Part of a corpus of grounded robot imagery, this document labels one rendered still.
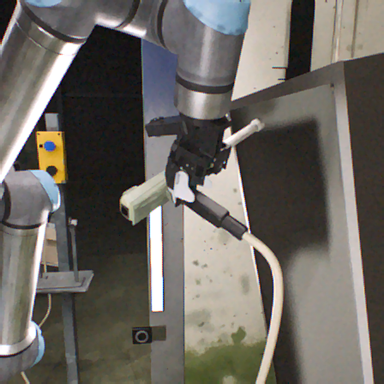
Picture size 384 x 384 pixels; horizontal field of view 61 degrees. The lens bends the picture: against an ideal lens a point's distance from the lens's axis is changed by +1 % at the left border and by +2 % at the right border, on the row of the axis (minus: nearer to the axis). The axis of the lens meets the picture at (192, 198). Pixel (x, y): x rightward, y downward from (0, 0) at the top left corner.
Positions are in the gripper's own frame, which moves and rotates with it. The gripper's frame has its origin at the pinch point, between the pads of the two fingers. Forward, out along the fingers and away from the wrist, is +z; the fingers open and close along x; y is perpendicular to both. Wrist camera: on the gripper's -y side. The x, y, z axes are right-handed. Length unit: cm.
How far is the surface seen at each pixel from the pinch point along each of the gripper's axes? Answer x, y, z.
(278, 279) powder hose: -2.2, 25.2, 2.6
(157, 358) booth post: 13, -12, 137
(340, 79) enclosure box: 6.7, 19.1, -29.1
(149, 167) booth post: 47, -55, 51
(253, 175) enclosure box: 41.1, -2.0, 19.5
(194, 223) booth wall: 52, -29, 74
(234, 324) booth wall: 48, 10, 120
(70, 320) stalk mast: -5, -64, 139
